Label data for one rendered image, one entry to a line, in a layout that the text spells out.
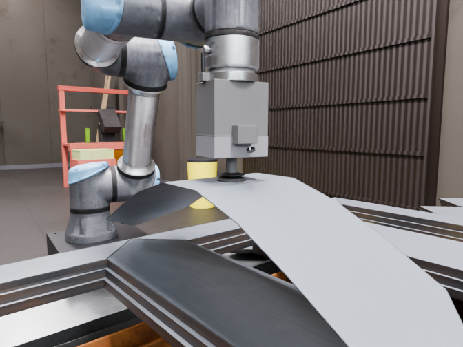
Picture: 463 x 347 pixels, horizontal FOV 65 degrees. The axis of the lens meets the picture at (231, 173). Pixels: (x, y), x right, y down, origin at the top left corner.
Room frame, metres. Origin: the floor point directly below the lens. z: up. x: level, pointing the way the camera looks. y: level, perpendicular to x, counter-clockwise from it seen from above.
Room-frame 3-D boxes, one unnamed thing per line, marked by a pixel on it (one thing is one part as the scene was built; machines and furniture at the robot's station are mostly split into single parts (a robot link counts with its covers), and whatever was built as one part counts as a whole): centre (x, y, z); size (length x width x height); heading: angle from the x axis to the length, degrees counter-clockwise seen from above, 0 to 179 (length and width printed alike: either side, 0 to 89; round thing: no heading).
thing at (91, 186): (1.11, 0.43, 0.94); 0.13 x 0.12 x 0.14; 116
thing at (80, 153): (6.96, 2.34, 0.96); 1.49 x 1.39 x 1.93; 124
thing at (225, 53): (0.52, 0.00, 1.20); 0.08 x 0.08 x 0.05
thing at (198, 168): (5.20, 0.42, 0.35); 0.45 x 0.44 x 0.69; 124
